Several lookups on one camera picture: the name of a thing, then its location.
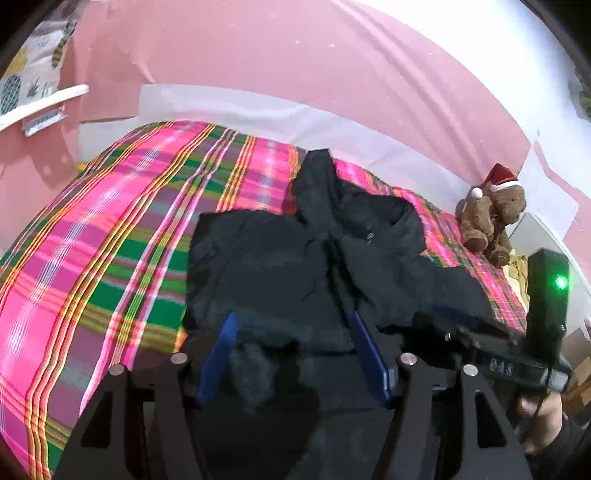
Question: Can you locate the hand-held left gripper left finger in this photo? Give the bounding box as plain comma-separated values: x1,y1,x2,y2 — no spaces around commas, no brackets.
53,311,241,480

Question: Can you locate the pink plaid blanket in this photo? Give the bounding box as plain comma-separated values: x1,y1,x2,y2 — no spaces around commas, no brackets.
0,120,529,480

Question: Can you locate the brown teddy bear santa hat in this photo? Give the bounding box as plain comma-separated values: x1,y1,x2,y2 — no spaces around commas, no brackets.
455,162,528,267

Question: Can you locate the yellow cloth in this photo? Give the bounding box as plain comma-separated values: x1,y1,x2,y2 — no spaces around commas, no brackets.
508,255,531,297

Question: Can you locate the black jacket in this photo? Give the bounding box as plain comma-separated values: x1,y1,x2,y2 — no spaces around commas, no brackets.
182,148,518,480

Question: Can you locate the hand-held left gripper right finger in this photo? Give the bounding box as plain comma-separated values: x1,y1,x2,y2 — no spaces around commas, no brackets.
348,310,536,480

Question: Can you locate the grey metal bracket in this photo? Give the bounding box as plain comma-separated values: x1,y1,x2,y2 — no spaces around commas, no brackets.
22,107,66,137

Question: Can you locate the person's right hand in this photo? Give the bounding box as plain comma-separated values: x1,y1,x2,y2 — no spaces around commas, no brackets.
516,391,567,457

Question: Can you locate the cardboard box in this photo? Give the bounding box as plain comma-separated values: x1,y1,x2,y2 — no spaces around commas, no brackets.
561,318,591,416

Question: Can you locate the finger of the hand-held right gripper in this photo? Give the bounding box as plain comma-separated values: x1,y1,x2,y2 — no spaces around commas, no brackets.
406,307,525,346

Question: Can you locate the white board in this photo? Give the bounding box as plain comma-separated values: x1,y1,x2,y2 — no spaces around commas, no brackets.
510,211,591,324

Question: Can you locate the person's right forearm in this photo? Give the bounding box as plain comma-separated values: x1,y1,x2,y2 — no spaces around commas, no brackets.
526,415,591,480

